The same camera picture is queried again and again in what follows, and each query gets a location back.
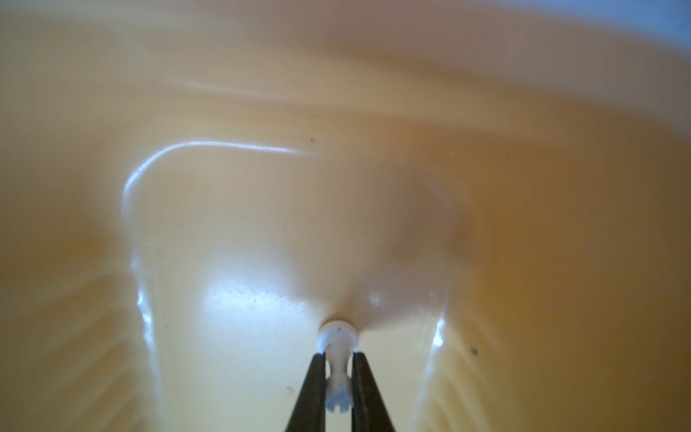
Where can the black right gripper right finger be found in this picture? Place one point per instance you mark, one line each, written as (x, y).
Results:
(369, 413)

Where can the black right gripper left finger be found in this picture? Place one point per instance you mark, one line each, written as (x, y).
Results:
(309, 411)

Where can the white rook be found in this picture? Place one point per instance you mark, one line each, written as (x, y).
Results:
(338, 341)

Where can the yellow plastic tray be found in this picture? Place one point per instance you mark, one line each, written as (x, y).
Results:
(494, 194)

